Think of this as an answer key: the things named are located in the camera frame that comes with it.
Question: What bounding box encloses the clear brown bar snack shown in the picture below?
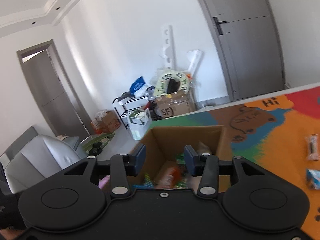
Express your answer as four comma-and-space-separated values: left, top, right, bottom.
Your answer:
306, 134, 319, 161

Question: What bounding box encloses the blue snack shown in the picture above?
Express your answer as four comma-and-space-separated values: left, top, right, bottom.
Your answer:
306, 169, 320, 190

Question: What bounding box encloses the grey room door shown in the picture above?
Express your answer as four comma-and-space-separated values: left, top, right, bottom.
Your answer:
199, 0, 285, 100

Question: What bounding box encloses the brown cardboard snack box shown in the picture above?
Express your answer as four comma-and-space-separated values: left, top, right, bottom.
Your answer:
127, 126, 232, 191

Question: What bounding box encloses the orange printed cardboard box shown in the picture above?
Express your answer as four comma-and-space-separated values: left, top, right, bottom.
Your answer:
91, 110, 120, 134

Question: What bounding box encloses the white shopping bag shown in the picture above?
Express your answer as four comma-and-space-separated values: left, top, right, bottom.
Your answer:
127, 108, 152, 141

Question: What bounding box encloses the black metal shoe rack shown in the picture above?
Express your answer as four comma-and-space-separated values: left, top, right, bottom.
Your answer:
112, 96, 148, 129

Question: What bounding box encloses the SF cardboard box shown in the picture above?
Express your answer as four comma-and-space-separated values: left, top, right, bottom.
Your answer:
156, 90, 195, 119

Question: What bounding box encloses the colourful cartoon table mat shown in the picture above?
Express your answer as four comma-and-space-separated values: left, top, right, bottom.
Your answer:
152, 85, 319, 239

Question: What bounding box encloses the blue white plastic bag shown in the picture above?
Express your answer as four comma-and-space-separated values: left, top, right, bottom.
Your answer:
130, 76, 145, 95

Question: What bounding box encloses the panda print toilet seat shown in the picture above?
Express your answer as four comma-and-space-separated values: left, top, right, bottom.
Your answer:
153, 70, 190, 98

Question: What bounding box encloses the grey sofa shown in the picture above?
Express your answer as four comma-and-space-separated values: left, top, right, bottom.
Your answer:
1, 127, 87, 194

